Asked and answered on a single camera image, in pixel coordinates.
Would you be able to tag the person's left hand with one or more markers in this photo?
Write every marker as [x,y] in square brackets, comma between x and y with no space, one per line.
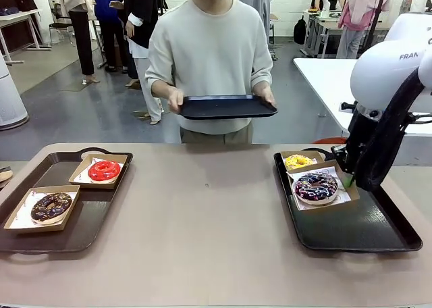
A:
[270,97]

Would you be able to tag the bystander in blue shirt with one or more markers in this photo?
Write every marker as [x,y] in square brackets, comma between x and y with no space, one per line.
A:
[108,24]

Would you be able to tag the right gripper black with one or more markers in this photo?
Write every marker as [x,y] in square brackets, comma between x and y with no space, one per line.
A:
[349,142]

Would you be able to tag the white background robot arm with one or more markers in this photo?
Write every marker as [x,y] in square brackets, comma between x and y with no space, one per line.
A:
[329,0]

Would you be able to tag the person's left forearm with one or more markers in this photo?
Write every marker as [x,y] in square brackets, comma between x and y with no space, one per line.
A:
[263,86]

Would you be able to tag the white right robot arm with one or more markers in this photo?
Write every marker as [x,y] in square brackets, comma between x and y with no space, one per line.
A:
[381,71]

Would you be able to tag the tan round object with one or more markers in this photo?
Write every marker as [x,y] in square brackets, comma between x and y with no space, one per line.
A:
[5,174]

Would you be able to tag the purple drizzled donut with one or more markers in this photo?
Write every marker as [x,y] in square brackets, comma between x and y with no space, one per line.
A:
[303,190]

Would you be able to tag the black background chair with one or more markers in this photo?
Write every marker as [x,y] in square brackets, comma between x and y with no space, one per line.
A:
[60,26]

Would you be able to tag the bystander in black trousers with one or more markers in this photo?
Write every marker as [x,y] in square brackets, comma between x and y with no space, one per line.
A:
[81,27]

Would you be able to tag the white printed liner paper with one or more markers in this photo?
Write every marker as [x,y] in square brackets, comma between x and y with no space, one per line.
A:
[81,177]
[342,196]
[23,217]

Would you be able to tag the brown paper food box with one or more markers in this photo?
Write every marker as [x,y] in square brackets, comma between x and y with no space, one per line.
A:
[353,194]
[319,156]
[94,185]
[33,230]

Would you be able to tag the grey hanging coat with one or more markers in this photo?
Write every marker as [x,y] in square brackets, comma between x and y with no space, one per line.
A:
[256,4]

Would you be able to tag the person's right forearm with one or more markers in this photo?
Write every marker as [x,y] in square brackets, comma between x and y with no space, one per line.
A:
[162,89]

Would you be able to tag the bystander in pink top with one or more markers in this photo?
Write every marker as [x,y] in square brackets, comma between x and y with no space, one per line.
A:
[357,17]

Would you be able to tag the small black serving tray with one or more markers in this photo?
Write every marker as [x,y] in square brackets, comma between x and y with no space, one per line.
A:
[229,109]

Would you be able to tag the background desk white legs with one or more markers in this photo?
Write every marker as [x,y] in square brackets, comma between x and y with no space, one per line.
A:
[324,27]

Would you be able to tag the chocolate sprinkled donut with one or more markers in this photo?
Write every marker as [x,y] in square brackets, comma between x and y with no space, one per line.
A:
[40,213]

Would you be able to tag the person's right hand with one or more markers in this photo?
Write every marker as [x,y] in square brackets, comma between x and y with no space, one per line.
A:
[175,100]

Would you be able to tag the white side table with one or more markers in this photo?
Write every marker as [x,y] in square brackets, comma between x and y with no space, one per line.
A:
[320,85]

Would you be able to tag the bystander in black jacket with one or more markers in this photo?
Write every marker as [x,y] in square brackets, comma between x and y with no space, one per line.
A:
[143,24]

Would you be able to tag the red glazed donut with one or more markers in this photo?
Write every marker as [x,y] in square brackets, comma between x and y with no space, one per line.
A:
[96,174]

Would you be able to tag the black backpack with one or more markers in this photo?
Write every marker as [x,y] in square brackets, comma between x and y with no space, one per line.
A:
[300,29]

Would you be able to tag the yellow sprinkled donut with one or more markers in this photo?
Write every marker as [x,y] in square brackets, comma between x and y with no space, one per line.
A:
[292,162]

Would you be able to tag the person in beige sweater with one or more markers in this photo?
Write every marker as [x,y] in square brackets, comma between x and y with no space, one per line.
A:
[209,51]

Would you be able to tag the orange round stool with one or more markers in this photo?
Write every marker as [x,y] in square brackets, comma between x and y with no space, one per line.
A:
[330,140]

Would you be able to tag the white air purifier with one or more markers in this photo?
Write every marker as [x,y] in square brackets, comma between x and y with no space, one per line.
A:
[10,92]

